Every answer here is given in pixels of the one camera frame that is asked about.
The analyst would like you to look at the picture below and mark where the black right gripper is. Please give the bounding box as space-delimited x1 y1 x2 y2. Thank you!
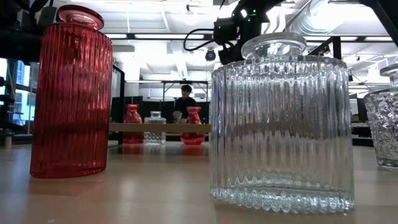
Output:
219 40 246 65

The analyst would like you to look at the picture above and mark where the red round-bellied glass vase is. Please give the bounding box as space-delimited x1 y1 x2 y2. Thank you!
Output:
180 106 206 146

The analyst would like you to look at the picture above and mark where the wide clear ribbed glass vase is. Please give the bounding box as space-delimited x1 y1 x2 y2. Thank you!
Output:
210 32 355 215

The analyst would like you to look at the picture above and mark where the clear diamond-cut square vase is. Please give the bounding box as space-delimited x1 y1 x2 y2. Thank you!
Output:
143 111 167 146

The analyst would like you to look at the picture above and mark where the red ribbed bottle vase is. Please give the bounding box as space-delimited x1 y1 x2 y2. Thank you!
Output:
123 103 144 145

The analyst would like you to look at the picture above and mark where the wide clear diamond-cut vase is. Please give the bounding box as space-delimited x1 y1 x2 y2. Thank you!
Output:
363 63 398 171

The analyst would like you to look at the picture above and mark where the person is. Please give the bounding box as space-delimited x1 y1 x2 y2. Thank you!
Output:
173 84 200 124

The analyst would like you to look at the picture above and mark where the silver ventilation duct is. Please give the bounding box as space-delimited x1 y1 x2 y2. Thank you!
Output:
289 0 392 37

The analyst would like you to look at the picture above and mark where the wooden shelf black metal frame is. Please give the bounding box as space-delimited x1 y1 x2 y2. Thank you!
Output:
108 36 343 146

